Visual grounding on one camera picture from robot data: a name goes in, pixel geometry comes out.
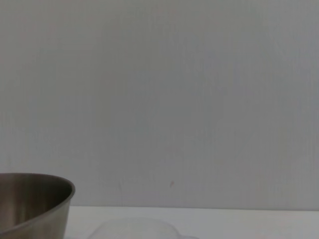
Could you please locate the translucent plastic measuring cup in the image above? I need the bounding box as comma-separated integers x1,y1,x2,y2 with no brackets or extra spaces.
91,217,200,239

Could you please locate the large stainless steel bowl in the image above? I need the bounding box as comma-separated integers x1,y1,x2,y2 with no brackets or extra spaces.
0,173,76,239

